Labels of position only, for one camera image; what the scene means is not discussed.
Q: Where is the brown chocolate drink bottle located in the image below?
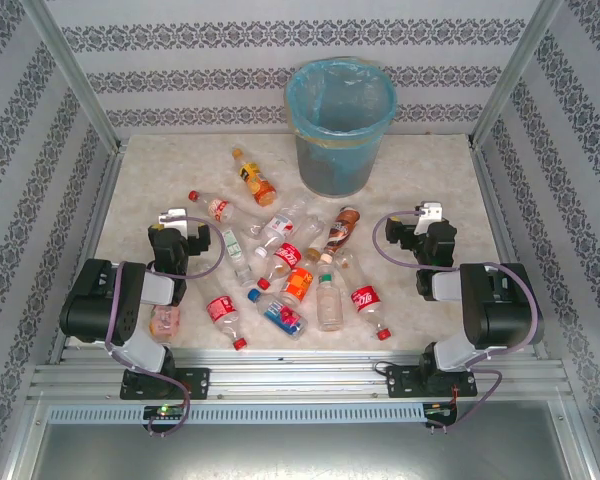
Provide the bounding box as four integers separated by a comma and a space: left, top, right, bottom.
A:
318, 206, 361, 266

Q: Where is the pink squat bottle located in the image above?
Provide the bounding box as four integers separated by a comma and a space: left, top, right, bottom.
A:
148, 304, 181, 344

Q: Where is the orange juice bottle yellow cap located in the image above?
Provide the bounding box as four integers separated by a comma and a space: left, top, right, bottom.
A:
231, 147, 277, 207

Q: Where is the clear bottle white red label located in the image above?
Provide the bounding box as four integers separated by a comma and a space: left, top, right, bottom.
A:
254, 189, 315, 259

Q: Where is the clear unlabelled bottle tan cap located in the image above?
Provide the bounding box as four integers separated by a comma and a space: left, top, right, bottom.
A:
304, 214, 327, 264

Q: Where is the clear bottle green cap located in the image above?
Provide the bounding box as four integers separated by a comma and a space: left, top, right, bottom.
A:
315, 263, 344, 333

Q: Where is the blue pink label bottle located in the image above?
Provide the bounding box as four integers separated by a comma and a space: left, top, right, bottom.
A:
247, 288, 309, 341

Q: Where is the grey mesh waste bin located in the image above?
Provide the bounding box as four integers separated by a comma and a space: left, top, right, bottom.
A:
285, 58, 399, 197

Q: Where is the blue plastic bin liner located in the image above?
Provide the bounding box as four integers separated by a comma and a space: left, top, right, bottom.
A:
285, 58, 399, 151

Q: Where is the grey steel sheet panel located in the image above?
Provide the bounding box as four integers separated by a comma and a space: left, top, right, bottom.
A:
29, 422, 591, 480

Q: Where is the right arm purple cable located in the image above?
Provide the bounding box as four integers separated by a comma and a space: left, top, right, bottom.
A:
372, 210, 539, 436

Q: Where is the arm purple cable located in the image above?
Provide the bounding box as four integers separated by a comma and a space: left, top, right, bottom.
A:
372, 210, 539, 436
103, 215, 227, 437

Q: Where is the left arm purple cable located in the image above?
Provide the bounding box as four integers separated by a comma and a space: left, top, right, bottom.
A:
103, 215, 227, 437

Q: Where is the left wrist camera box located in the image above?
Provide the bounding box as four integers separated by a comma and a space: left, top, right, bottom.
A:
158, 206, 190, 235

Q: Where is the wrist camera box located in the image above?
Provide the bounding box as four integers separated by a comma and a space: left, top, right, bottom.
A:
413, 200, 445, 236
158, 206, 190, 235

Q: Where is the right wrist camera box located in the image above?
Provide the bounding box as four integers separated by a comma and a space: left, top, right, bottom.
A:
413, 200, 445, 236

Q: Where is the aluminium side rail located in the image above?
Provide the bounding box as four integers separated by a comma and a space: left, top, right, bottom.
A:
47, 142, 129, 365
469, 144, 550, 360

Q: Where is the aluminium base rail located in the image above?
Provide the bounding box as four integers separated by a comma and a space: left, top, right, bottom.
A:
27, 348, 574, 401

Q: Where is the aluminium frame post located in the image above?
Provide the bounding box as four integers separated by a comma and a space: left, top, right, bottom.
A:
22, 0, 122, 152
469, 0, 565, 149

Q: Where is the white slotted cable duct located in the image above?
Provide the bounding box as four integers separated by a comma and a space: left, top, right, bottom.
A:
47, 403, 426, 424

